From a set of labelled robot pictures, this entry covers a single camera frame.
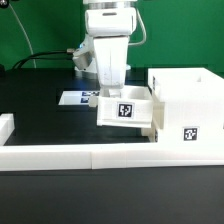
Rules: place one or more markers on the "white drawer cabinet box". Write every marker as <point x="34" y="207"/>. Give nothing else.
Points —
<point x="188" y="105"/>

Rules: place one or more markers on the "white fiducial marker sheet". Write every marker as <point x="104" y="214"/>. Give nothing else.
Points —
<point x="77" y="97"/>

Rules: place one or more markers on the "white drawer tray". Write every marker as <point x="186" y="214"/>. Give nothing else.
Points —
<point x="150" y="133"/>
<point x="133" y="108"/>

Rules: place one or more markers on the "white U-shaped fence frame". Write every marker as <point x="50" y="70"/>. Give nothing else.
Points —
<point x="103" y="156"/>

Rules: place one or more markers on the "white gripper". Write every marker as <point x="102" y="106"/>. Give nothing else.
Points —
<point x="107" y="39"/>

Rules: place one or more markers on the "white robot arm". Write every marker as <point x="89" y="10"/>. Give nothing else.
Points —
<point x="105" y="4"/>

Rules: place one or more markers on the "white front drawer tray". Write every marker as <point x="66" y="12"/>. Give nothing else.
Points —
<point x="150" y="133"/>

